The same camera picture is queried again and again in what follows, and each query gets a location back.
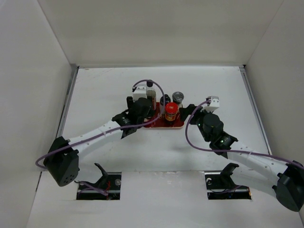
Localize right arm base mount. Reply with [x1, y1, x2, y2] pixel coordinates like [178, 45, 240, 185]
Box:
[204, 163, 251, 200]

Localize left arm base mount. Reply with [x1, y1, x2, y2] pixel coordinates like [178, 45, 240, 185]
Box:
[75, 163, 122, 200]

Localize dark sauce bottle black cap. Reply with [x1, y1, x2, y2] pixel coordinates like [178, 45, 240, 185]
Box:
[146, 80, 156, 106]

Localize red lid chili jar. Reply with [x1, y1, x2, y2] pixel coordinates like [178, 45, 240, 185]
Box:
[165, 102, 179, 124]

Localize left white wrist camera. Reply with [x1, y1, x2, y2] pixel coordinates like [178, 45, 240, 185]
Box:
[132, 84, 147, 102]

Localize small black dome cap bottle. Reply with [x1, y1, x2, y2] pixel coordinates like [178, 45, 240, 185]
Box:
[159, 94, 171, 111]

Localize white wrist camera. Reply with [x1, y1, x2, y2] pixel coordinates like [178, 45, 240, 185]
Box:
[132, 84, 147, 102]
[201, 96, 219, 113]

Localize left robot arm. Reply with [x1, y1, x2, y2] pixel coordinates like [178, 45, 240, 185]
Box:
[43, 98, 154, 190]

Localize red rectangular tray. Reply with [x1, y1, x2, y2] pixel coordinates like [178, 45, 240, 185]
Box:
[145, 102, 184, 129]

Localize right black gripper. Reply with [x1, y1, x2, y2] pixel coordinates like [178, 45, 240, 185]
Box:
[180, 104, 214, 142]

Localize clear lid salt grinder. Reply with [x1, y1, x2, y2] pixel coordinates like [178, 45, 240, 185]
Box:
[172, 91, 184, 106]

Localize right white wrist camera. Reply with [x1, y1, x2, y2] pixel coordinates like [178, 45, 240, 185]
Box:
[201, 96, 219, 113]

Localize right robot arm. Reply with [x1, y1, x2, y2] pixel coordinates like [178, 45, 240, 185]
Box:
[180, 100, 304, 212]

